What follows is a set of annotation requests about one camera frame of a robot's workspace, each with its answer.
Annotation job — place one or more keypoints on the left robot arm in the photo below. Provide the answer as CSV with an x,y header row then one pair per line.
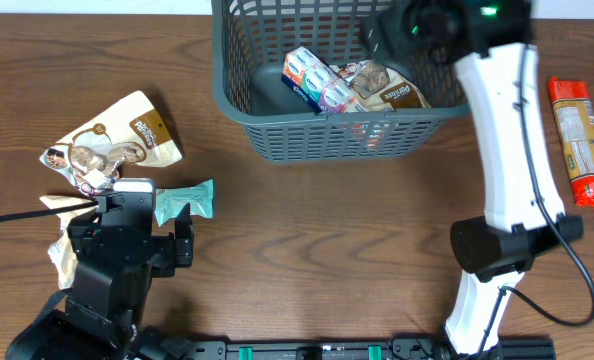
x,y
98,317

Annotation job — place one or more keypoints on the panifee snack bag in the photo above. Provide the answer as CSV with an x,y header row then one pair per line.
x,y
377,88
131,131

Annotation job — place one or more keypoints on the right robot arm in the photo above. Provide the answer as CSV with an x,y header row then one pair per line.
x,y
488,43

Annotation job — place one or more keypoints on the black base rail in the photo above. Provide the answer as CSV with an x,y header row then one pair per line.
x,y
395,349

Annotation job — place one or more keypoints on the crumpled beige paper bag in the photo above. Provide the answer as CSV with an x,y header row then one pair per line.
x,y
61,252

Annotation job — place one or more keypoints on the grey plastic basket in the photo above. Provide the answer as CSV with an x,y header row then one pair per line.
x,y
250,39

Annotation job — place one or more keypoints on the orange cracker package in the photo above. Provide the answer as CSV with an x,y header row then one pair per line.
x,y
574,117

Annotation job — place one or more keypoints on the teal snack packet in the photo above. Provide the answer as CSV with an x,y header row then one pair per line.
x,y
170,202

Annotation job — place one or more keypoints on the Kleenex tissue multipack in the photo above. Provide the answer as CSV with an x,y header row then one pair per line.
x,y
315,82

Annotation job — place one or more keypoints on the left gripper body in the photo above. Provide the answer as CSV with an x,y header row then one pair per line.
x,y
162,258

